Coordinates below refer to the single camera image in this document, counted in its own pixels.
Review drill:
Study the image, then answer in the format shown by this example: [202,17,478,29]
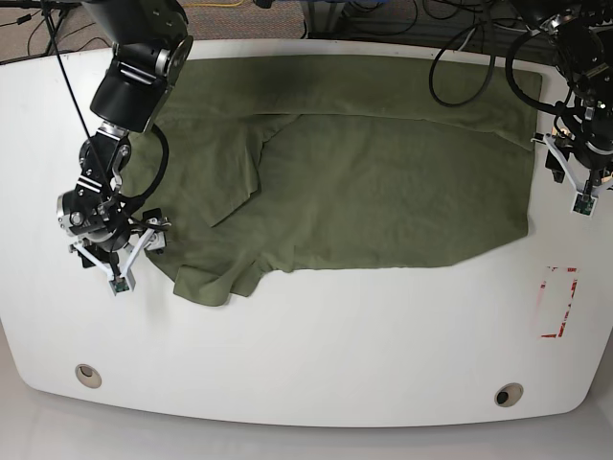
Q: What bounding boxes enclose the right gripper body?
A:
[69,220,171,283]

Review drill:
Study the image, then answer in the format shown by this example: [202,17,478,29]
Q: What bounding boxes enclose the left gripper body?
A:
[532,132,612,196]

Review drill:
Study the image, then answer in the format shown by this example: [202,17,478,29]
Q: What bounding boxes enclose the olive green t-shirt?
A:
[146,56,537,307]

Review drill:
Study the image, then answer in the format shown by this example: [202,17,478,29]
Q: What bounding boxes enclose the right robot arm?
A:
[57,1,193,293]

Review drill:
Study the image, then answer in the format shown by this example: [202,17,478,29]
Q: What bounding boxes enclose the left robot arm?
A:
[505,1,612,201]

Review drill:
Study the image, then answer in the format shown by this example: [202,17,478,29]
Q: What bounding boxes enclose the red tape rectangle marking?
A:
[536,266,579,338]

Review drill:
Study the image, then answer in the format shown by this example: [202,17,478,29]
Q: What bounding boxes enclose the black tripod stand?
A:
[1,5,111,60]

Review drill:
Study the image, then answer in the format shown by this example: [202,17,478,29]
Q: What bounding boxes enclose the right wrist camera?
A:
[108,271,136,296]

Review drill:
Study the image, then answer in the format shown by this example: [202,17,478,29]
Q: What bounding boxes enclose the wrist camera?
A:
[108,271,136,296]
[571,192,598,218]

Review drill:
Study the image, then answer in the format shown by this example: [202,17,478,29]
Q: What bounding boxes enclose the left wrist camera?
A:
[571,192,598,218]

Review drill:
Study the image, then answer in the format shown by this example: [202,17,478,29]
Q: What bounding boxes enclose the left table cable grommet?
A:
[75,364,102,389]

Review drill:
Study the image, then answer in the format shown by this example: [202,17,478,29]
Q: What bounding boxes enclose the table cable grommet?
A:
[75,364,102,389]
[494,382,524,408]

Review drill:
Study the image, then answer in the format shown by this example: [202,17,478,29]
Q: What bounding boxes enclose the yellow cable on floor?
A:
[186,0,250,11]

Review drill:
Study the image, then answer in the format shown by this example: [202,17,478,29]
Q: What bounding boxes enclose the right table cable grommet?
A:
[494,382,524,408]

